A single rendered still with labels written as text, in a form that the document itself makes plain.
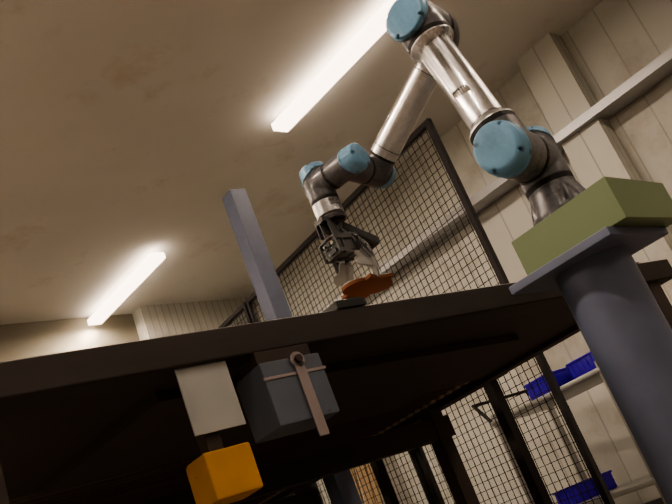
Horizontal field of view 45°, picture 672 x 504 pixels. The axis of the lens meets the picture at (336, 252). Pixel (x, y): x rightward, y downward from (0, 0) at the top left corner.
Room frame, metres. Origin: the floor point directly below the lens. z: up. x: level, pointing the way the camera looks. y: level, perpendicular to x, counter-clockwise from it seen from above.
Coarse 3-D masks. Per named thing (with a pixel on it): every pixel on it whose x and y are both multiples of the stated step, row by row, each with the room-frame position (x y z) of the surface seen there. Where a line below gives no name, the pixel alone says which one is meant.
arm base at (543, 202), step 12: (540, 180) 1.75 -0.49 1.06; (552, 180) 1.74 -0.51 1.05; (564, 180) 1.74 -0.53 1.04; (576, 180) 1.77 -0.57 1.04; (528, 192) 1.78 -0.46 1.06; (540, 192) 1.75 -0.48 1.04; (552, 192) 1.74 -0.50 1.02; (564, 192) 1.74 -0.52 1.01; (576, 192) 1.73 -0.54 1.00; (540, 204) 1.75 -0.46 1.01; (552, 204) 1.73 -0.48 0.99; (540, 216) 1.75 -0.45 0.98
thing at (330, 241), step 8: (320, 216) 1.92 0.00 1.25; (328, 216) 1.93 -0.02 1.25; (336, 216) 1.94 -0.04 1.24; (344, 216) 1.96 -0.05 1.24; (320, 224) 1.94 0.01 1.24; (328, 224) 1.93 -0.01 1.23; (336, 224) 1.97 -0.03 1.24; (320, 232) 1.95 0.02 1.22; (328, 232) 1.95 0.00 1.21; (336, 232) 1.95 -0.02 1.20; (344, 232) 1.94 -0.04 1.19; (352, 232) 1.96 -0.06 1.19; (328, 240) 1.94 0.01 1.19; (336, 240) 1.91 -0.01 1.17; (344, 240) 1.94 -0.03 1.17; (352, 240) 1.95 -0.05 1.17; (320, 248) 1.96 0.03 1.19; (328, 248) 1.94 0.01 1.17; (336, 248) 1.92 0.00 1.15; (344, 248) 1.92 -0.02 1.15; (352, 248) 1.95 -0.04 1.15; (328, 256) 1.95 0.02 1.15; (336, 256) 1.93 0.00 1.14; (344, 256) 1.97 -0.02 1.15; (352, 256) 1.99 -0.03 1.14
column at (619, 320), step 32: (576, 256) 1.67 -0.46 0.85; (608, 256) 1.71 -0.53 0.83; (512, 288) 1.78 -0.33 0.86; (544, 288) 1.85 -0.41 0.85; (576, 288) 1.74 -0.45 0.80; (608, 288) 1.71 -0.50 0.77; (640, 288) 1.73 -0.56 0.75; (576, 320) 1.80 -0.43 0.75; (608, 320) 1.72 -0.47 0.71; (640, 320) 1.71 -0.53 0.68; (608, 352) 1.74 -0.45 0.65; (640, 352) 1.71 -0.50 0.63; (608, 384) 1.80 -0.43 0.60; (640, 384) 1.72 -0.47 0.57; (640, 416) 1.75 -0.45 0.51; (640, 448) 1.80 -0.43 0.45
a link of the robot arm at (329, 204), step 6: (324, 198) 1.93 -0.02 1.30; (330, 198) 1.94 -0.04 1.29; (336, 198) 1.94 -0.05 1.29; (318, 204) 1.94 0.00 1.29; (324, 204) 1.93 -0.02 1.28; (330, 204) 1.93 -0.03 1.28; (336, 204) 1.94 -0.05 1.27; (318, 210) 1.94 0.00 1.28; (324, 210) 1.93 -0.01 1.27; (330, 210) 1.93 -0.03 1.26; (336, 210) 1.94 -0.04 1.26; (342, 210) 1.96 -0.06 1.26; (318, 216) 1.95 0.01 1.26
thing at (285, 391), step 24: (264, 360) 1.45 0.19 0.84; (288, 360) 1.47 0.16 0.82; (312, 360) 1.50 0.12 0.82; (240, 384) 1.49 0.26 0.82; (264, 384) 1.43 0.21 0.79; (288, 384) 1.46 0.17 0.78; (312, 384) 1.49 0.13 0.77; (264, 408) 1.45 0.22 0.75; (288, 408) 1.45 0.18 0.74; (312, 408) 1.47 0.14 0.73; (336, 408) 1.51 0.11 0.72; (264, 432) 1.47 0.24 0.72; (288, 432) 1.52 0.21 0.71
